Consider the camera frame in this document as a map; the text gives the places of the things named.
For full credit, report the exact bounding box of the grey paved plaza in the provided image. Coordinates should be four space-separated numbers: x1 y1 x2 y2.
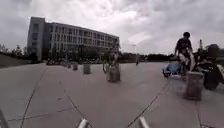
0 61 224 128

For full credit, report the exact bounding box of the person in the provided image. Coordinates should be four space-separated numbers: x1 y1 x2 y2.
134 54 140 67
173 31 195 69

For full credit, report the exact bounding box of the dark scooter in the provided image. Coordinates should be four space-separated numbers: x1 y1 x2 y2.
194 55 224 91

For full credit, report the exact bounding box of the blue bicycle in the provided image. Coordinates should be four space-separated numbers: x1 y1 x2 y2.
161 59 184 79

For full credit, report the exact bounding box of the large grey many-windowed building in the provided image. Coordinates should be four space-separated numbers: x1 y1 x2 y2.
26 16 121 62

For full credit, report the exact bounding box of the row of trees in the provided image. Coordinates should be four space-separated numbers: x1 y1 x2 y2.
119 43 224 64

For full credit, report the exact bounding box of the row of stone bollards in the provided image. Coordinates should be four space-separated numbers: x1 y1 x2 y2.
65 60 205 102

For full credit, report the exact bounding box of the robot's own part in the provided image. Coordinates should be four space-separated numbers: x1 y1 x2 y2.
138 116 151 128
77 118 89 128

